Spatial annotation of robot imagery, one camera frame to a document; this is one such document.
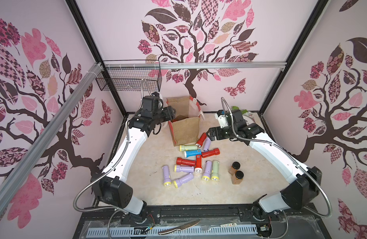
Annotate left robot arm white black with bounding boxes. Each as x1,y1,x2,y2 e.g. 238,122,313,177
92,96,176,215

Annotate spice jar black lid upper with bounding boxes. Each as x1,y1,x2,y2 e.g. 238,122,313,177
228,161,241,175

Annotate white slotted cable duct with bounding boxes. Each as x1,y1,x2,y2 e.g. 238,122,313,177
85,223,258,239

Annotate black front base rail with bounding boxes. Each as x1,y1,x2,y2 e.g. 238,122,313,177
81,204,318,225

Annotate white radish toy green leaves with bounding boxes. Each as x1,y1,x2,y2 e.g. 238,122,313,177
231,106,249,115

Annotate spice jar black lid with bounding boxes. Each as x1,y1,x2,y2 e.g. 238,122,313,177
228,161,241,175
231,170,244,185

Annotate flexible metal conduit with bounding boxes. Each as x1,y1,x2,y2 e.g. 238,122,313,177
220,97,333,219
73,90,163,215

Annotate black wire wall basket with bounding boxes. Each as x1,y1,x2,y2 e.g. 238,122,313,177
96,60,162,92

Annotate table knife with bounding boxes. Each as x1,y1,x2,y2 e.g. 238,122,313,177
158,220,200,235

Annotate right flexible metal conduit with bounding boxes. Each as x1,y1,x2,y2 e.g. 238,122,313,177
220,97,333,219

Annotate aluminium frame bar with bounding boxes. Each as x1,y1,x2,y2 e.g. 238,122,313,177
104,61,287,70
0,62,103,216

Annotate purple flashlight bottom diagonal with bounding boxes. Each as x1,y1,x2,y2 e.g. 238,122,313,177
173,173,194,188

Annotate red flashlight centre horizontal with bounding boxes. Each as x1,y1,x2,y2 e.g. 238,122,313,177
176,157,196,166

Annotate red flashlight by bag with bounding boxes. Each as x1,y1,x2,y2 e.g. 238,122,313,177
195,132,207,148

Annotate back aluminium frame bar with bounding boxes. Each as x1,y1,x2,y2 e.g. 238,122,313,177
104,61,287,70

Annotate left aluminium frame bar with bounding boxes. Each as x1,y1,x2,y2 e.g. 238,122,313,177
0,62,103,216

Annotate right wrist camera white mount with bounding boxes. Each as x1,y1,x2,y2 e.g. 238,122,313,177
215,110,235,128

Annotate green flashlight near bag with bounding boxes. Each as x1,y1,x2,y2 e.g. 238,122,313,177
179,145,198,152

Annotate red flashlight white head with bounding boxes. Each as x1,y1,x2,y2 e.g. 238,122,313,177
194,154,202,173

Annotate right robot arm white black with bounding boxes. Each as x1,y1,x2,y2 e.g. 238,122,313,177
206,110,327,220

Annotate burlap tote bag red trim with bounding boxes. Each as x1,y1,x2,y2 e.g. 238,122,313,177
166,96,204,146

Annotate left flexible metal conduit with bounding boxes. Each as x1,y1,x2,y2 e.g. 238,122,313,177
73,90,163,215

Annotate purple flashlight centre horizontal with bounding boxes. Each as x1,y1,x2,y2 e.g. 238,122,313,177
174,165,194,173

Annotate green flashlight right upright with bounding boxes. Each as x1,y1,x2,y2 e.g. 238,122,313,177
211,160,219,181

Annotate spice jar black lid lower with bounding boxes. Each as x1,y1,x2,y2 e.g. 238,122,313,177
231,170,244,185

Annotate red flashlight right of blue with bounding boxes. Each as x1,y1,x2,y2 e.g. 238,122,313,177
201,148,220,158

